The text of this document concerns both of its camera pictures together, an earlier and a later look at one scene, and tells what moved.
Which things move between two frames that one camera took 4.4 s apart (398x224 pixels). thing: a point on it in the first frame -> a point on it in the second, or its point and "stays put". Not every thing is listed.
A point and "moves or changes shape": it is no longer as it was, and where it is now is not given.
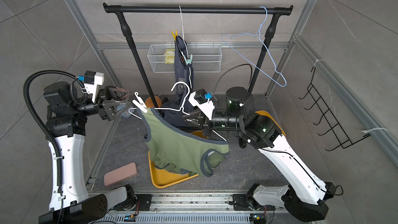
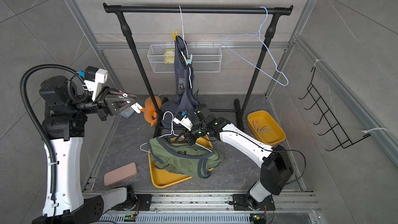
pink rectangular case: (121, 173) stays put
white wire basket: (206, 58) stays put
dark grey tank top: (174, 110) stays put
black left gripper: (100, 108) stays put
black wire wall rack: (343, 139) stays put
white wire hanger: (182, 107) -> (172, 132)
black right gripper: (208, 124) -> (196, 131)
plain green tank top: (169, 145) moves or changes shape
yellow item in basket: (169, 59) stays put
